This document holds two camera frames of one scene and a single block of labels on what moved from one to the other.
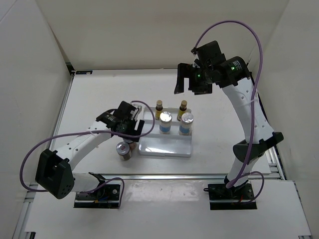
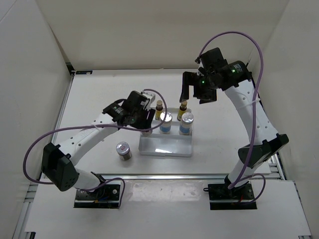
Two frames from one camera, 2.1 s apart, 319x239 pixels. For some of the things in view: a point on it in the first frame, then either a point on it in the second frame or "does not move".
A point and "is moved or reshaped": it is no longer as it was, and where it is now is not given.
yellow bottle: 158,109 does not move
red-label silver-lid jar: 132,145 is moved or reshaped
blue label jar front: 165,120 does not move
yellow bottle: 183,108 does not move
